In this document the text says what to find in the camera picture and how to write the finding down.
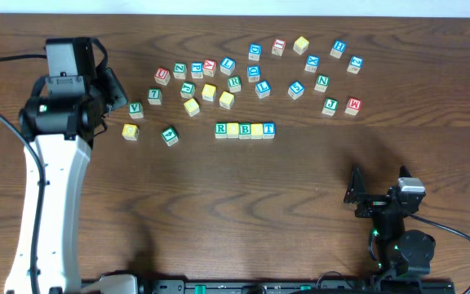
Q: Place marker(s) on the green N block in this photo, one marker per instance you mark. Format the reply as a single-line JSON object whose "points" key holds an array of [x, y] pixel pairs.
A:
{"points": [[322, 83]]}

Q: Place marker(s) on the blue D block lower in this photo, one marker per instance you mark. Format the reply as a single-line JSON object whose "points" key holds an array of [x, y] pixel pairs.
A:
{"points": [[253, 73]]}

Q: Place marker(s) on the blue l block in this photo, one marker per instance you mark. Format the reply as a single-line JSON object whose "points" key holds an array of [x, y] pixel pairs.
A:
{"points": [[227, 65], [262, 89]]}

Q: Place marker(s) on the green j block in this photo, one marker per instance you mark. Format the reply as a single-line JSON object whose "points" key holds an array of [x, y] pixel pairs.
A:
{"points": [[330, 106], [187, 90]]}

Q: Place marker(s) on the blue T block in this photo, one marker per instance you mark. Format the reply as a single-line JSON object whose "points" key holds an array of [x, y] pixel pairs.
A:
{"points": [[269, 130]]}

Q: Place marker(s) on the green 7 block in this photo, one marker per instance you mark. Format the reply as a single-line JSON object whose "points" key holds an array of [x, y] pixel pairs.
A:
{"points": [[154, 96]]}

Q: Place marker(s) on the green 4 block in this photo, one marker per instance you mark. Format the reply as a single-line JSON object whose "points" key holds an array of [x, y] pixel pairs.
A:
{"points": [[170, 136]]}

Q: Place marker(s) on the green V block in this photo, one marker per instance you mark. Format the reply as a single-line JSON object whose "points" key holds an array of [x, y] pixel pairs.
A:
{"points": [[135, 110]]}

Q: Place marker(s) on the yellow C block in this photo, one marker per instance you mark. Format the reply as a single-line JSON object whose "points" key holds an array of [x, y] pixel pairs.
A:
{"points": [[192, 107]]}

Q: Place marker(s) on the green J block left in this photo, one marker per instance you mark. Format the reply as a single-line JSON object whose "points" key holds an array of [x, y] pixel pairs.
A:
{"points": [[187, 90]]}

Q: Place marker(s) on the red U block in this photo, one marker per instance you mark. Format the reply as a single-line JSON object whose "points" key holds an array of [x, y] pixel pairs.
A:
{"points": [[162, 76]]}

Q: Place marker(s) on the green r block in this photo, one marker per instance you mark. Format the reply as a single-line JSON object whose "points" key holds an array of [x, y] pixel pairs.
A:
{"points": [[234, 84], [221, 130]]}

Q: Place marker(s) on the blue d block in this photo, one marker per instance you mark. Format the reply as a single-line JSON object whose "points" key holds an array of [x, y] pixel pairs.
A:
{"points": [[254, 52], [253, 73]]}

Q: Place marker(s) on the red I block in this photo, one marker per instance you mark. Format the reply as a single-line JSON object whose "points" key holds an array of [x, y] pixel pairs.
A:
{"points": [[278, 47]]}

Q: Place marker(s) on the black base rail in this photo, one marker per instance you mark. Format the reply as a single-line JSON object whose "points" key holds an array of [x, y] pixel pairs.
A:
{"points": [[327, 283]]}

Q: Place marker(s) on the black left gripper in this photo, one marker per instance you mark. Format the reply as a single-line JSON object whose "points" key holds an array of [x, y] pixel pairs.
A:
{"points": [[113, 91]]}

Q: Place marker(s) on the green Z block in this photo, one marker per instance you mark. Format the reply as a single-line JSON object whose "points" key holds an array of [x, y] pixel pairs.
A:
{"points": [[180, 70]]}

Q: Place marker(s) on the yellow block top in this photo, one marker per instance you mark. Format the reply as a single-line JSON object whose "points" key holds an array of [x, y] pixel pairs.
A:
{"points": [[301, 45]]}

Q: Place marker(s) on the blue D block upper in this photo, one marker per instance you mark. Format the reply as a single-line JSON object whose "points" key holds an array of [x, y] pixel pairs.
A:
{"points": [[254, 52]]}

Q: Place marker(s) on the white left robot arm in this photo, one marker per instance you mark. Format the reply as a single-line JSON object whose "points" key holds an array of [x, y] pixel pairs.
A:
{"points": [[59, 122]]}

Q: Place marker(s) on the blue 5 block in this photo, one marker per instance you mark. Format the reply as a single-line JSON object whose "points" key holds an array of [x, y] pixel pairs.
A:
{"points": [[296, 90]]}

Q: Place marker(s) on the red A block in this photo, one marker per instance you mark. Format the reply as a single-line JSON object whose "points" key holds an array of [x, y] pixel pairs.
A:
{"points": [[209, 67]]}

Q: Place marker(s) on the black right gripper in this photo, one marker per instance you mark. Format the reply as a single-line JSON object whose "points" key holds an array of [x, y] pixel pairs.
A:
{"points": [[374, 202]]}

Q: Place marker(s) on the green B block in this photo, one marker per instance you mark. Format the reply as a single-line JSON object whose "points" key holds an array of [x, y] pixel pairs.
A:
{"points": [[244, 131]]}

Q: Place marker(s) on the blue 2 block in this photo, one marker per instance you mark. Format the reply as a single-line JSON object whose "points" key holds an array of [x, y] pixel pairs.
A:
{"points": [[355, 64]]}

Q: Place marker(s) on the green J block right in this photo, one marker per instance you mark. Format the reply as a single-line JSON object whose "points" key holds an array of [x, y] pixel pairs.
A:
{"points": [[330, 106]]}

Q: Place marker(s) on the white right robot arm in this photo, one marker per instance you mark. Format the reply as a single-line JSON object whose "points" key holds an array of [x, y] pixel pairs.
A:
{"points": [[403, 255]]}

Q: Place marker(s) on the blue P block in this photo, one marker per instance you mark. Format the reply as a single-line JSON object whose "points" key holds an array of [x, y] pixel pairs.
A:
{"points": [[196, 70]]}

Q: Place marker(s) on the blue H block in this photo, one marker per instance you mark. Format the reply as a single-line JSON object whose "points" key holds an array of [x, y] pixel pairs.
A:
{"points": [[338, 49]]}

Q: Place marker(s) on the yellow O block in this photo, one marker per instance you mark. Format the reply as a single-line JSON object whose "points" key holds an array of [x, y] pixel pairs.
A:
{"points": [[232, 130]]}

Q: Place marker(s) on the yellow S block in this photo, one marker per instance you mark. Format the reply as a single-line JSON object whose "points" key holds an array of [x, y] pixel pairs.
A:
{"points": [[226, 100]]}

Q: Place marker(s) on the blue X block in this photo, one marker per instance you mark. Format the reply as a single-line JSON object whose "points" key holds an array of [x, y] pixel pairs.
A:
{"points": [[312, 63]]}

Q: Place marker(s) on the red M block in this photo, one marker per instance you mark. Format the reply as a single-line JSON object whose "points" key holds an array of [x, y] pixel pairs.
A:
{"points": [[353, 106]]}

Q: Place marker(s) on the yellow K block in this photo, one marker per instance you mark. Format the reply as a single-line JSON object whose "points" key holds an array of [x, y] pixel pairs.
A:
{"points": [[209, 92]]}

